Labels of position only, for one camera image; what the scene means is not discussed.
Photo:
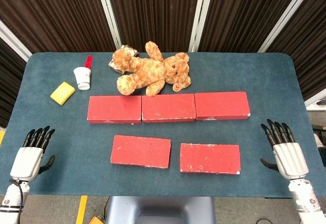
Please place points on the blue felt table cover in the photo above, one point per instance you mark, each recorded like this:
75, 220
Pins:
76, 145

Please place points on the right white-black robot hand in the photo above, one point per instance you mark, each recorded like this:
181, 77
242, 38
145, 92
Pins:
290, 157

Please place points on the red brick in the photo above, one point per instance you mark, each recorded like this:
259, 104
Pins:
210, 157
140, 151
221, 105
168, 108
113, 109

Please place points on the yellow floor tape strip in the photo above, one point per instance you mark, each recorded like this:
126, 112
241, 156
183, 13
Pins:
82, 210

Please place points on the orange floor object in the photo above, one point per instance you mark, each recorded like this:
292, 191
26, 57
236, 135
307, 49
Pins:
98, 220

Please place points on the left white-black robot hand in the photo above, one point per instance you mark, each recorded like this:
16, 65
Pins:
26, 161

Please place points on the white partition post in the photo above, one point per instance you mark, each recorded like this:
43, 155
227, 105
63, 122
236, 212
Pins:
287, 15
202, 12
108, 12
14, 40

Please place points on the brown plush teddy bear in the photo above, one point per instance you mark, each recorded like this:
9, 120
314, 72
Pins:
150, 71

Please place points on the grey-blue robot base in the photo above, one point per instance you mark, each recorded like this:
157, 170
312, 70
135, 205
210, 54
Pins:
160, 210

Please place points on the white paper cup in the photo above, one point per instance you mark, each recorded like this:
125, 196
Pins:
82, 77

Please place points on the red plastic tube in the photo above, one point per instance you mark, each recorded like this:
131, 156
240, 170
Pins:
89, 61

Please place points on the yellow sponge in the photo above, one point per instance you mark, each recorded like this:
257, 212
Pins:
63, 93

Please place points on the crumpled golden foil wrapper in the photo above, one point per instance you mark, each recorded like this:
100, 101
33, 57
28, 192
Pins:
131, 50

